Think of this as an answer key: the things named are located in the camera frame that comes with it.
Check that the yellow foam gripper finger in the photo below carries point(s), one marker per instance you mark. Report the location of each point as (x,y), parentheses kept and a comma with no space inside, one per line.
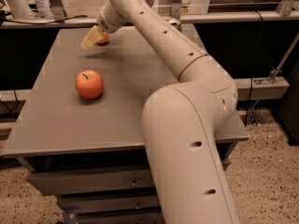
(92,37)

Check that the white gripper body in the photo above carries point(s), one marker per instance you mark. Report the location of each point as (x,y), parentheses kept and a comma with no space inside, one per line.
(105,22)

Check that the small orange fruit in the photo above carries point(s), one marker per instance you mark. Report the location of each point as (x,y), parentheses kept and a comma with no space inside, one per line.
(103,40)

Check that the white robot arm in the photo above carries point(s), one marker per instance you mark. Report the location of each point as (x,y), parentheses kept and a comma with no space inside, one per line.
(179,121)

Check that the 7up soda can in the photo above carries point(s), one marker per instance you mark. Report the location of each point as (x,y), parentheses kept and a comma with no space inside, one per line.
(175,23)

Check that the metal railing bar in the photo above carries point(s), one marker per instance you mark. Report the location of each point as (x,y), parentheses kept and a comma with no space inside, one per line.
(218,17)

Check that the red apple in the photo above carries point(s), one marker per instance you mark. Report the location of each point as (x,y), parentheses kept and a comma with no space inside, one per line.
(89,84)

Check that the person legs in jeans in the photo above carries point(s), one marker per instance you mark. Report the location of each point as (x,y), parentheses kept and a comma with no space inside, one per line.
(21,9)

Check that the grey drawer cabinet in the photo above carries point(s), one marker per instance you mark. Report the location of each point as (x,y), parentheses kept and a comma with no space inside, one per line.
(57,130)

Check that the top grey drawer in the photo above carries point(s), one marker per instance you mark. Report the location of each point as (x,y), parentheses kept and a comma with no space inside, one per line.
(92,180)

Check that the grey drawer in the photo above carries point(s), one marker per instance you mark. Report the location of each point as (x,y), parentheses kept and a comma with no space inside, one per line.
(110,202)
(151,215)
(92,180)

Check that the middle grey drawer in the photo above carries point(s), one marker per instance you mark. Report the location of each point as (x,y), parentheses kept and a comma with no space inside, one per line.
(110,202)

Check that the bottom grey drawer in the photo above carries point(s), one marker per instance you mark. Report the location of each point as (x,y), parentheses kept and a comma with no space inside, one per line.
(151,215)

